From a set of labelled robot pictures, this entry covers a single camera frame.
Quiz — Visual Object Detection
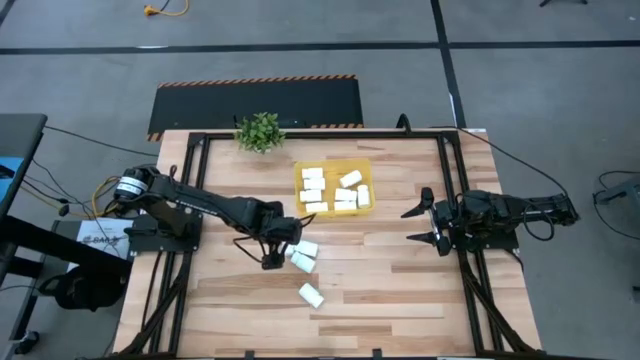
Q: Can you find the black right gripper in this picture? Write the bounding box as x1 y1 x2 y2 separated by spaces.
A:
400 187 459 258

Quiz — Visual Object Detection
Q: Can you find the yellow translucent plastic basket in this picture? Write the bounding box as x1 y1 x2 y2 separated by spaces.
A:
293 157 377 219

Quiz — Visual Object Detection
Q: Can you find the green plant in white pot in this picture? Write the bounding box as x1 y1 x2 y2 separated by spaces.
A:
233 111 287 155

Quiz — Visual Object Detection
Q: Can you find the black hazard striped floor mat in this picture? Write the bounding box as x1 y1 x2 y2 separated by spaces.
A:
146 74 365 143

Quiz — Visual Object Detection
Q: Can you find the white printed paper sheet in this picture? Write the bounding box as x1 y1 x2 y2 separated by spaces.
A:
74 217 134 261

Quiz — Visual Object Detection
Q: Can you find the black bag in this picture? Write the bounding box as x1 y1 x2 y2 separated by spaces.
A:
39 264 129 311

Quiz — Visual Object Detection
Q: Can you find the black metal bar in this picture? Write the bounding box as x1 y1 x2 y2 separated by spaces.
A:
0 214 132 281

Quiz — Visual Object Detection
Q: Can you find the black caster wheel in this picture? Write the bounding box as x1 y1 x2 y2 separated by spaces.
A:
12 329 41 354

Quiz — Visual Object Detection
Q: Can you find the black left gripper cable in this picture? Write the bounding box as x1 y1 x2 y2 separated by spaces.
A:
232 233 269 265

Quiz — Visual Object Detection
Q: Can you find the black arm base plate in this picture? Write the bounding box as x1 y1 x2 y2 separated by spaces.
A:
124 212 204 254
452 229 519 254

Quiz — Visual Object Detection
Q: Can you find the black floor cable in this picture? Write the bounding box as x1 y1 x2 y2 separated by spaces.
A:
457 127 557 197
43 124 160 159

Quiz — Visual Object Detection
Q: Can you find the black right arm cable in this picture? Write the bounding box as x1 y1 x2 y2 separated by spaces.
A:
519 202 557 244

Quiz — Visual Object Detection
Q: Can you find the yellow arm cable bundle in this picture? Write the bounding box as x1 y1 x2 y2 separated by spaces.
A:
89 174 124 219

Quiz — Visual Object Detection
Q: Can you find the yellow extension cord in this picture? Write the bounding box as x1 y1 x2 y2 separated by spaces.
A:
143 0 191 18

